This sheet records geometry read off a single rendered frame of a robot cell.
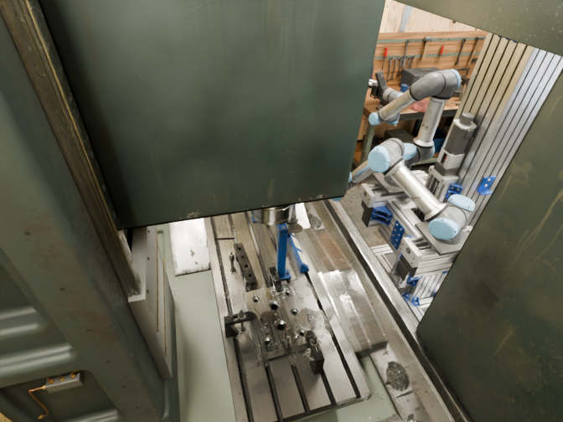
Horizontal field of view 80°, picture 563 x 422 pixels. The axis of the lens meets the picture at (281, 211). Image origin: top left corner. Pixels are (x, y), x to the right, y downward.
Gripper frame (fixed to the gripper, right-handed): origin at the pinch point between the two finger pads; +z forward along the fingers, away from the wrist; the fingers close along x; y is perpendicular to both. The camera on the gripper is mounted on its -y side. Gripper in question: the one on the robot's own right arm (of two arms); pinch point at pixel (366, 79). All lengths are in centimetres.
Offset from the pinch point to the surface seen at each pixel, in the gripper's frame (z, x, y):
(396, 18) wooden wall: 112, 136, 9
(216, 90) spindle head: -98, -132, -66
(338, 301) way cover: -96, -92, 60
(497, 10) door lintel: -104, -49, -67
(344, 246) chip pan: -62, -61, 71
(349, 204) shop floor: 31, 23, 150
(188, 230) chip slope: -9, -143, 53
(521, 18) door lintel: -112, -51, -67
